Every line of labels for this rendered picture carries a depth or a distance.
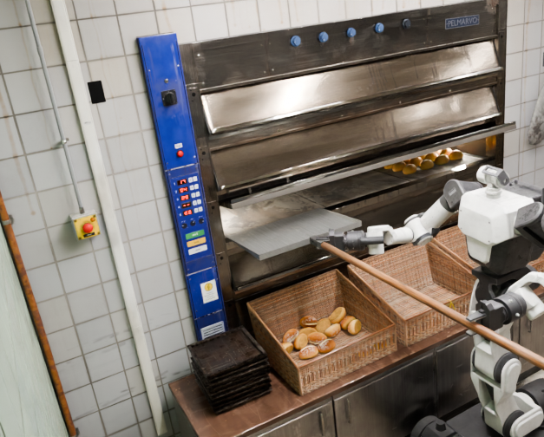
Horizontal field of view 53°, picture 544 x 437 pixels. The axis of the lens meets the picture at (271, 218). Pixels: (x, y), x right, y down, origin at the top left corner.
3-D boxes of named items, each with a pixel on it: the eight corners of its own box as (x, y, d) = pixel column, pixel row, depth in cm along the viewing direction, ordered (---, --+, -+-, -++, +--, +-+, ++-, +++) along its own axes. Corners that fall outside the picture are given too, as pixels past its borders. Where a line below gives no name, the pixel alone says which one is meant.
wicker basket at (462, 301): (348, 309, 307) (344, 264, 297) (425, 277, 329) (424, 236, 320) (405, 348, 266) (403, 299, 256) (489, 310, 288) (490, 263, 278)
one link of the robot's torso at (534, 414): (507, 404, 273) (508, 382, 269) (544, 427, 256) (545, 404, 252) (478, 421, 265) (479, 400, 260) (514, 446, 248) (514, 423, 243)
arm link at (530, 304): (529, 317, 170) (553, 305, 174) (507, 289, 175) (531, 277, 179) (510, 333, 179) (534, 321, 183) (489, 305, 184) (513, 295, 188)
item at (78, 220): (75, 237, 228) (68, 214, 225) (99, 230, 232) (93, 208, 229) (77, 242, 222) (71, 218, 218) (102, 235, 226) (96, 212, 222)
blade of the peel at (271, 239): (362, 225, 261) (361, 220, 260) (259, 260, 238) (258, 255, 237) (320, 207, 291) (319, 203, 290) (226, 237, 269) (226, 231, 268)
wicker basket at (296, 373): (251, 348, 282) (244, 301, 273) (340, 311, 306) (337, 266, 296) (300, 398, 242) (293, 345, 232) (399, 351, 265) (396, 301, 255)
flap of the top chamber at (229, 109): (210, 136, 243) (196, 92, 242) (497, 71, 314) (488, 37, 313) (213, 133, 239) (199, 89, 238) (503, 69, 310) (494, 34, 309)
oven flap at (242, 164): (218, 191, 252) (207, 149, 251) (496, 116, 323) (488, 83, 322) (221, 190, 248) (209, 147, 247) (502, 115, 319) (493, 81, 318)
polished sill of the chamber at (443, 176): (222, 246, 268) (220, 239, 267) (487, 163, 340) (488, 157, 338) (226, 251, 263) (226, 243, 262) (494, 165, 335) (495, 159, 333)
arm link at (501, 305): (495, 309, 165) (523, 296, 170) (471, 296, 173) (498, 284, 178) (494, 344, 169) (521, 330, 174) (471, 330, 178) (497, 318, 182)
